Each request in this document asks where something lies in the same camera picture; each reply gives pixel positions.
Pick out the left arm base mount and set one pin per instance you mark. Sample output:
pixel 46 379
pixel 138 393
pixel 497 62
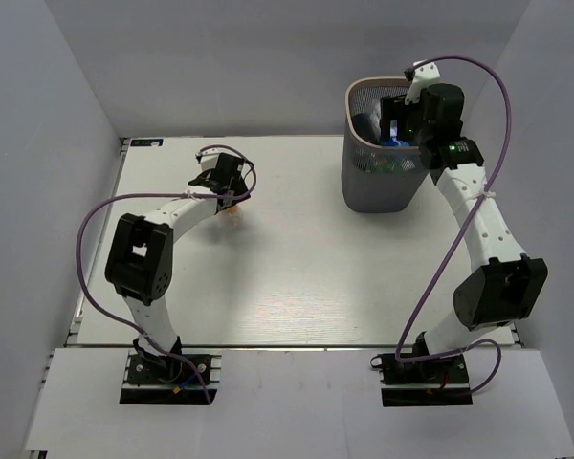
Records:
pixel 144 385

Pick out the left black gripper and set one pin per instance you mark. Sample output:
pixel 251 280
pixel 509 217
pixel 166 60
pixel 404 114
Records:
pixel 240 187

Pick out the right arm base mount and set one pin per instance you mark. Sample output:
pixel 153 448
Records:
pixel 423 384

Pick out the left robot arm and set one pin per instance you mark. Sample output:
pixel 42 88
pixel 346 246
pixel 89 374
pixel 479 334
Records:
pixel 140 260

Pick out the blue corner label sticker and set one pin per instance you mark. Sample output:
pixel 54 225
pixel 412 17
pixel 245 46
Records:
pixel 146 142

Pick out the green plastic bottle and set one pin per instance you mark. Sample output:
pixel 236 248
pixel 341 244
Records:
pixel 385 166

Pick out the grey mesh waste bin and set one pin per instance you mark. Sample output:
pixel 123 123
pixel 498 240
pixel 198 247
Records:
pixel 374 192

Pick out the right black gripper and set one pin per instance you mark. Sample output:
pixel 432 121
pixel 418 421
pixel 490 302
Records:
pixel 393 108

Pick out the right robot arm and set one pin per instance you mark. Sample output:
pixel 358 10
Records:
pixel 505 281

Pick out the blue label clear bottle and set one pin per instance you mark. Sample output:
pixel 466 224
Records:
pixel 389 137

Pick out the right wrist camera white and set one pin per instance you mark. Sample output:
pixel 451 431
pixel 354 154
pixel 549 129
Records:
pixel 420 75

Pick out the orange cap small bottle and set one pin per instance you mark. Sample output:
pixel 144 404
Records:
pixel 232 216

